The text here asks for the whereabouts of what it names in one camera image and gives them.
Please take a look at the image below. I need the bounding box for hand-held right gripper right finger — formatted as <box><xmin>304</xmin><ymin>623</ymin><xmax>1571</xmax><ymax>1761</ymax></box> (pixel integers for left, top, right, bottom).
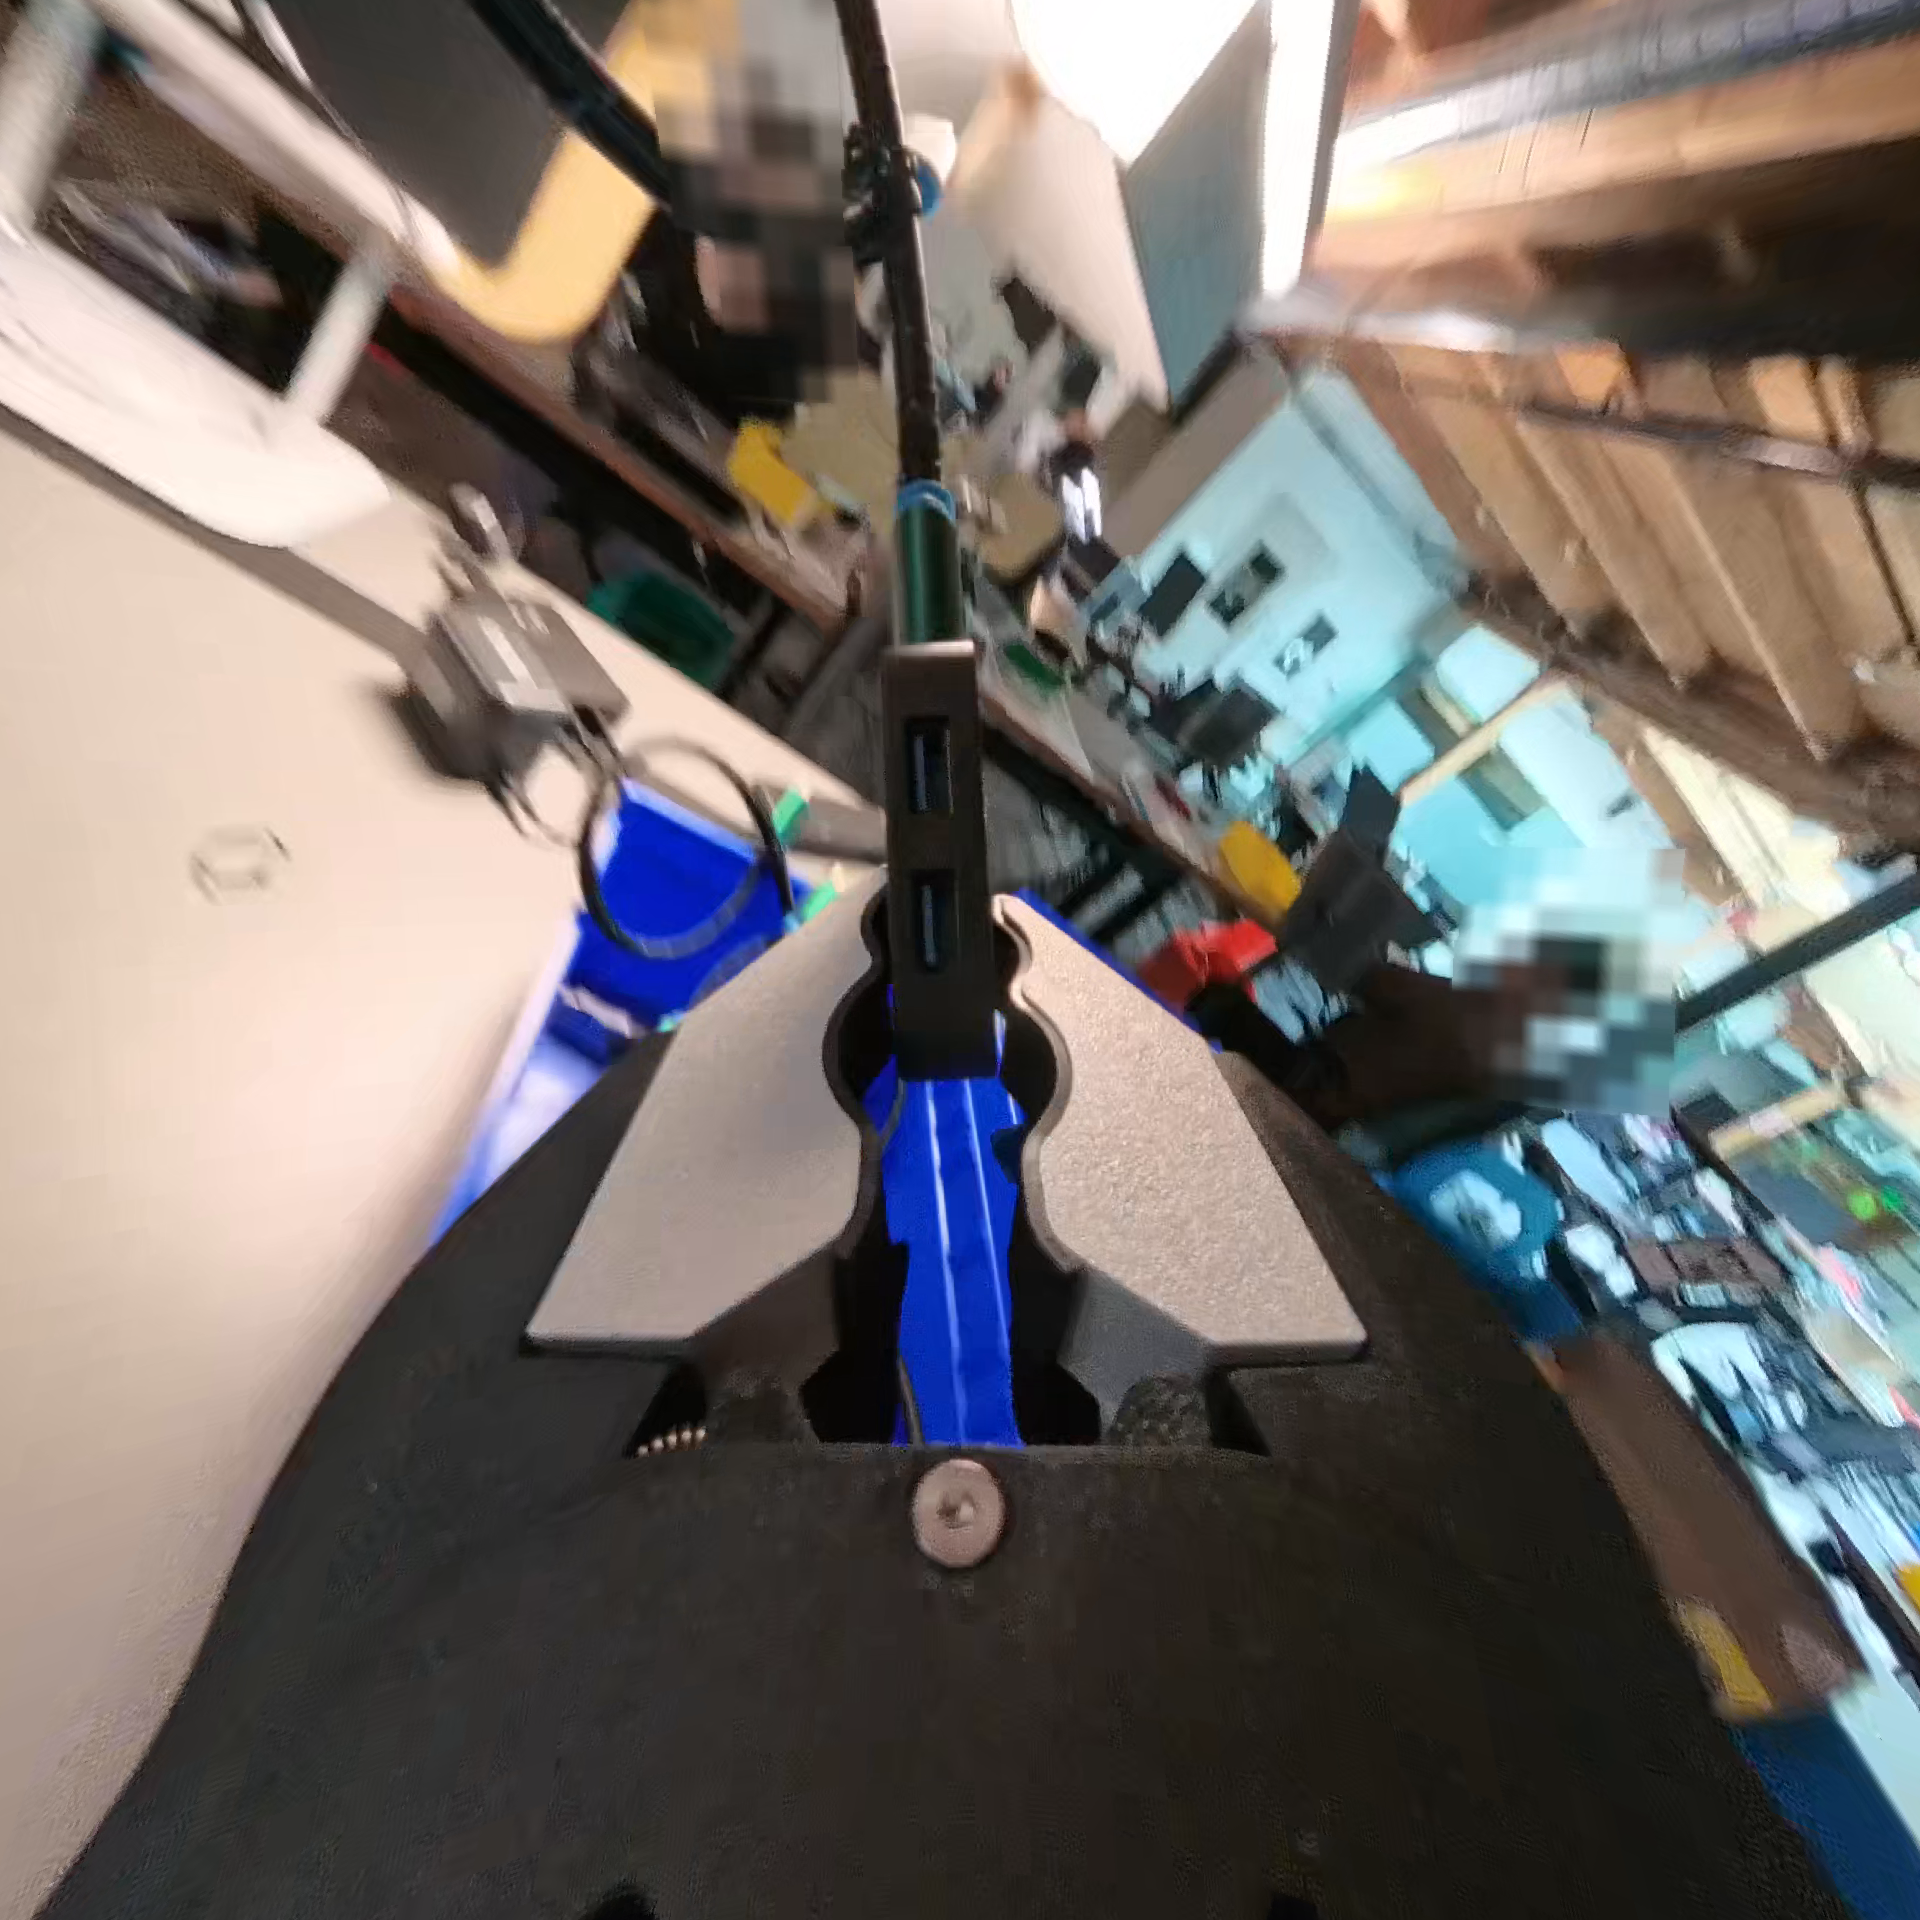
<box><xmin>993</xmin><ymin>896</ymin><xmax>1369</xmax><ymax>1391</ymax></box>

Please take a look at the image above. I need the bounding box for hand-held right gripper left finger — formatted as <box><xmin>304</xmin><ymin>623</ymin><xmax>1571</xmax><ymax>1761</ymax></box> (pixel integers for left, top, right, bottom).
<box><xmin>524</xmin><ymin>882</ymin><xmax>894</xmax><ymax>1363</ymax></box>

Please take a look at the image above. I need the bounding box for blue plastic bin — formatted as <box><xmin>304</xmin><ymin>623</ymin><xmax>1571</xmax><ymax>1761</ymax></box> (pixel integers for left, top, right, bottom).
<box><xmin>432</xmin><ymin>781</ymin><xmax>1059</xmax><ymax>1450</ymax></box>

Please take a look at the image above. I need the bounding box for black hub cable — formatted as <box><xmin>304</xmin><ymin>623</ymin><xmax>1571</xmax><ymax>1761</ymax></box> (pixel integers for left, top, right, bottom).
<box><xmin>575</xmin><ymin>739</ymin><xmax>890</xmax><ymax>966</ymax></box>

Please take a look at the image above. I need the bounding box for black USB hub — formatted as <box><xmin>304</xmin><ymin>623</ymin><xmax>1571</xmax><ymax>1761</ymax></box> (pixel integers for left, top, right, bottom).
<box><xmin>880</xmin><ymin>637</ymin><xmax>1004</xmax><ymax>1086</ymax></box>

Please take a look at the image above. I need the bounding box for green plug braided HDMI cable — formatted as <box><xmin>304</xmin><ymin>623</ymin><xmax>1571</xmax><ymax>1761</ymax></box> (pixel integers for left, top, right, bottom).
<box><xmin>823</xmin><ymin>0</ymin><xmax>974</xmax><ymax>651</ymax></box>

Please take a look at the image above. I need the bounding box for yellow plastic bin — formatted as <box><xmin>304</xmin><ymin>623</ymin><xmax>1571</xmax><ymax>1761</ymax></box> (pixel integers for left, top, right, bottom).
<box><xmin>725</xmin><ymin>420</ymin><xmax>823</xmax><ymax>530</ymax></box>
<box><xmin>1211</xmin><ymin>816</ymin><xmax>1304</xmax><ymax>920</ymax></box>

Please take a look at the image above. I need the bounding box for grey power station with display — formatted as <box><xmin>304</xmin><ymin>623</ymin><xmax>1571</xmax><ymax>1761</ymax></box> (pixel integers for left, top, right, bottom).
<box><xmin>402</xmin><ymin>588</ymin><xmax>635</xmax><ymax>786</ymax></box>

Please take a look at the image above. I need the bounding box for green plastic bin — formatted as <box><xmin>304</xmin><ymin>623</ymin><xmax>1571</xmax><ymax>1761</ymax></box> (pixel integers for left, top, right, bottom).
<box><xmin>583</xmin><ymin>566</ymin><xmax>740</xmax><ymax>696</ymax></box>

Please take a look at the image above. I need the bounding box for cardboard box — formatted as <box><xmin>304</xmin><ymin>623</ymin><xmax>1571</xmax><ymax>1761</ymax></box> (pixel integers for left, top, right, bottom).
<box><xmin>1544</xmin><ymin>1327</ymin><xmax>1869</xmax><ymax>1729</ymax></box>

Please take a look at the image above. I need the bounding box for white hanging light panel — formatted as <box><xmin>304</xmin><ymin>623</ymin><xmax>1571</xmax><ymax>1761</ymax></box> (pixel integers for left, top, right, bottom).
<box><xmin>1004</xmin><ymin>0</ymin><xmax>1360</xmax><ymax>414</ymax></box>

